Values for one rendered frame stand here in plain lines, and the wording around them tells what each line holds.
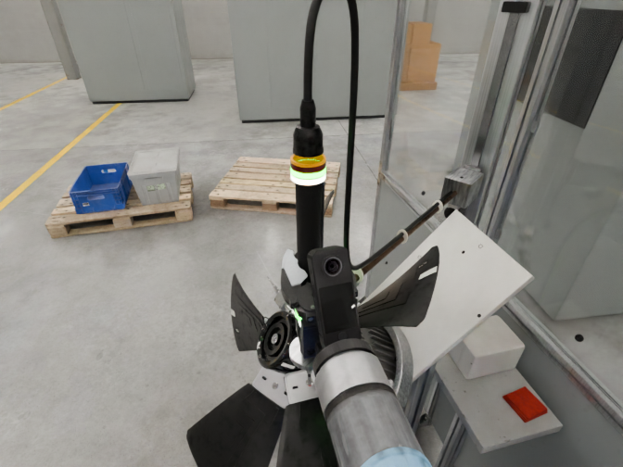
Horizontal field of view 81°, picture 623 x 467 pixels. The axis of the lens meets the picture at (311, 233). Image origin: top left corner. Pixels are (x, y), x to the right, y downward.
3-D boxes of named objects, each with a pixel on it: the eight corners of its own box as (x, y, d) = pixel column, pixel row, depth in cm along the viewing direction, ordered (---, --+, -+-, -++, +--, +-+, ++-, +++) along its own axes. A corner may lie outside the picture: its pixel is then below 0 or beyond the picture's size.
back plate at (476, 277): (281, 344, 122) (278, 343, 121) (430, 186, 101) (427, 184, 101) (324, 536, 79) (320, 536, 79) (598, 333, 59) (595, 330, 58)
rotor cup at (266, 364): (322, 311, 87) (278, 292, 80) (353, 345, 74) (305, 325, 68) (290, 362, 87) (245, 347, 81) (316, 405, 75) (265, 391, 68)
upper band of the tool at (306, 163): (307, 170, 48) (306, 148, 47) (332, 179, 46) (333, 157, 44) (284, 180, 46) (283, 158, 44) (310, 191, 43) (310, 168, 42)
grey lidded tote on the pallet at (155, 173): (185, 176, 390) (179, 146, 372) (184, 203, 342) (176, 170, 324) (144, 180, 381) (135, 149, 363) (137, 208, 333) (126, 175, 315)
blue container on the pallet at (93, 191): (134, 181, 380) (128, 161, 368) (125, 210, 331) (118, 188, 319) (92, 185, 371) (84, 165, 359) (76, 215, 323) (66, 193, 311)
